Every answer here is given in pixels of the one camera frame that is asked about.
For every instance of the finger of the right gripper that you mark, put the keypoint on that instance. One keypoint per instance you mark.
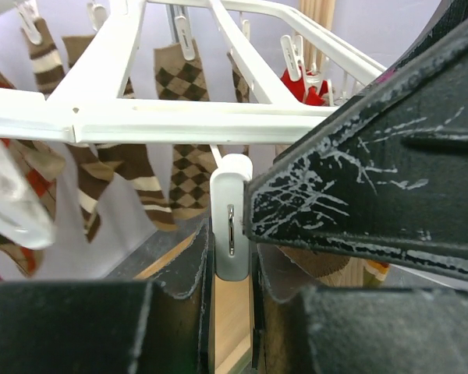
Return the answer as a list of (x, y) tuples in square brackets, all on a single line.
[(385, 177), (447, 16)]

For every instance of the olive striped sock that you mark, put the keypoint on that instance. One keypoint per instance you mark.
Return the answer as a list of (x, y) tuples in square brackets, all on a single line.
[(374, 273)]

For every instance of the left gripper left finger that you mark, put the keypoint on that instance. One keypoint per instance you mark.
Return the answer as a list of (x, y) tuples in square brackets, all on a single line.
[(158, 325)]

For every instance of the white hanger clip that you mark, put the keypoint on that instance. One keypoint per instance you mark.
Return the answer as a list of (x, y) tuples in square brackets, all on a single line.
[(232, 247), (23, 219)]

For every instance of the brown striped sock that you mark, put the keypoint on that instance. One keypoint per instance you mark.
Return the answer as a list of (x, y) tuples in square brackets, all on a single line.
[(93, 177), (130, 161)]

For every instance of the tan sock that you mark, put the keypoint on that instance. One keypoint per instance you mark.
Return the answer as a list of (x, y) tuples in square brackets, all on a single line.
[(330, 269)]

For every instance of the white clip hanger rack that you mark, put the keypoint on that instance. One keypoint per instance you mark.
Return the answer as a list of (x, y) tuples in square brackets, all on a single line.
[(91, 93)]

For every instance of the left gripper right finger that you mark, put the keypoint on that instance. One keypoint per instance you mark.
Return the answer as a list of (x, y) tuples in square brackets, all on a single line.
[(303, 326)]

